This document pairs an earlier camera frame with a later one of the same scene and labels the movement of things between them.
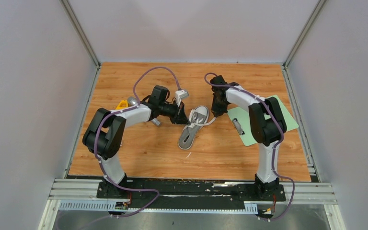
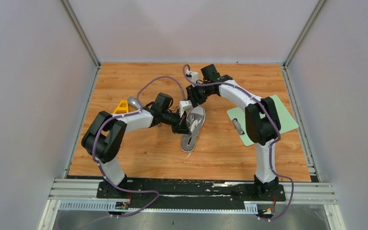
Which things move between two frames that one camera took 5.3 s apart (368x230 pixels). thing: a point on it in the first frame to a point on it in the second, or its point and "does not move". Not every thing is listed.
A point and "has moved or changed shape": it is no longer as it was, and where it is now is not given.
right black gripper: [217, 112] to [194, 97]
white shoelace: [193, 124] has moved or changed shape
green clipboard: [240, 117] does not move
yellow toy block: [123, 104] does not move
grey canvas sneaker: [199, 117] has moved or changed shape
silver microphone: [132, 101] does not move
